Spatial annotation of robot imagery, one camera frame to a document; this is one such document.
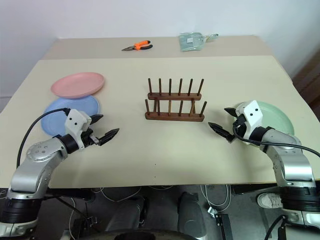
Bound green plastic plate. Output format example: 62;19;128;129
239;100;295;137

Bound white sneaker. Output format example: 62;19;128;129
256;192;284;209

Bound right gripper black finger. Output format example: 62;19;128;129
223;107;241;119
207;122;236;144

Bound white cable under table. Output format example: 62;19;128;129
90;185;142;204
199;184;233;214

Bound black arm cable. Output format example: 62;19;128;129
16;107;71;169
232;119;320;159

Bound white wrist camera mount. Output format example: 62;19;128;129
64;108;92;150
234;100;264;140

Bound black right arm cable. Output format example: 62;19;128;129
232;119;320;159

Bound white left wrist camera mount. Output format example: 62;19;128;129
64;108;92;150

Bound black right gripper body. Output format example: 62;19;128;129
231;115;249;138

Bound dark rounded grey shape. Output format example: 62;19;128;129
104;195;149;234
176;191;209;239

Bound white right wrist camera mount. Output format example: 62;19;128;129
234;100;264;140

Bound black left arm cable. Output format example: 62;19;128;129
16;107;71;169

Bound blue plastic plate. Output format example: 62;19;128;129
40;95;103;137

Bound clear plastic bag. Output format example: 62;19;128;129
178;32;220;53

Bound orange-handled pliers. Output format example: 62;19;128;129
121;40;154;52

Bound pink-red plastic plate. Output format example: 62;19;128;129
50;71;106;99

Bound wooden dish rack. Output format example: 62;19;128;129
144;77;208;123

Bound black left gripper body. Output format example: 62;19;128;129
79;121;102;148

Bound black flat bracket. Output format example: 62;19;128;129
214;213;233;240

